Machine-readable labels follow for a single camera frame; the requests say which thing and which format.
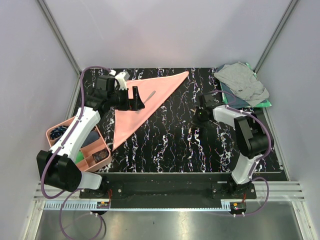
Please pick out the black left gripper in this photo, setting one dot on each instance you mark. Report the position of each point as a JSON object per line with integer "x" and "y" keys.
{"x": 134, "y": 104}

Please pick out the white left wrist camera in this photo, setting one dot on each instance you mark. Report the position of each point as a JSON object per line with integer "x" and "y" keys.
{"x": 120, "y": 79}

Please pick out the brown item in tray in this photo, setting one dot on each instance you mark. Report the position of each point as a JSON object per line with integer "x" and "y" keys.
{"x": 100, "y": 155}

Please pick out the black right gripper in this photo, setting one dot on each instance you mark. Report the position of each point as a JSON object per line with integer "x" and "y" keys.
{"x": 195, "y": 121}

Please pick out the grey cloth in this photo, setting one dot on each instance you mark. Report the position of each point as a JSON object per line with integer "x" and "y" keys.
{"x": 240, "y": 82}

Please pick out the green mat under cloths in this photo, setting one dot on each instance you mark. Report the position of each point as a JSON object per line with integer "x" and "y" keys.
{"x": 260, "y": 102}

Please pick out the aluminium frame post left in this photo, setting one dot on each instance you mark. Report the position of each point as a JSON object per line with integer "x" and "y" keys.
{"x": 58, "y": 35}

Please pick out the pink compartment tray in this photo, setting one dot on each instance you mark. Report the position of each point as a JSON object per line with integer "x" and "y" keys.
{"x": 87, "y": 164}

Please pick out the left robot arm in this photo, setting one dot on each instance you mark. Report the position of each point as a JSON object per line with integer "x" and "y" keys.
{"x": 57, "y": 166}

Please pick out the pink satin napkin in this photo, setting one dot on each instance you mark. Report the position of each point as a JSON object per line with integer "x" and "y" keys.
{"x": 127, "y": 122}

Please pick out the blue patterned item in tray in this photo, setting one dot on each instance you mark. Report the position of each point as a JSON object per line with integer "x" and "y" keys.
{"x": 58, "y": 132}

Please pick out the green item in tray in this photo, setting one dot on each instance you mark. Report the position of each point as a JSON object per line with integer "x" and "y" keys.
{"x": 79, "y": 157}

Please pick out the silver fork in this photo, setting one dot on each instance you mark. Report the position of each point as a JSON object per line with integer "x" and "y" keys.
{"x": 148, "y": 98}

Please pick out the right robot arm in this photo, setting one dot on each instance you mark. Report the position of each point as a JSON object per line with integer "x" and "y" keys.
{"x": 253, "y": 140}

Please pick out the grey cable duct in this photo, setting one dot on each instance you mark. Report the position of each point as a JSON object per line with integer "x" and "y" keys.
{"x": 95, "y": 205}

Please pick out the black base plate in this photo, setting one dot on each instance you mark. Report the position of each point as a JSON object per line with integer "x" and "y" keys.
{"x": 173, "y": 188}

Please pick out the aluminium frame post right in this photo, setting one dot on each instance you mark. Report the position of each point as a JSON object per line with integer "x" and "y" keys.
{"x": 276, "y": 33}

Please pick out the dark blue cloth in tray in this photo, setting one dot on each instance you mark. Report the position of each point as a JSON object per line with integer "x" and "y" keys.
{"x": 91, "y": 138}

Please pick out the aluminium front rail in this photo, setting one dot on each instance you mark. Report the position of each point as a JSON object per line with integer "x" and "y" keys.
{"x": 279, "y": 191}

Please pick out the aluminium frame post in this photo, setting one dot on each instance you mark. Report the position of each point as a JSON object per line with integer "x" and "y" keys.
{"x": 276, "y": 33}
{"x": 58, "y": 35}

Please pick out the dark blue folded cloth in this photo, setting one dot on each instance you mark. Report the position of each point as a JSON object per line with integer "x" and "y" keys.
{"x": 230, "y": 99}

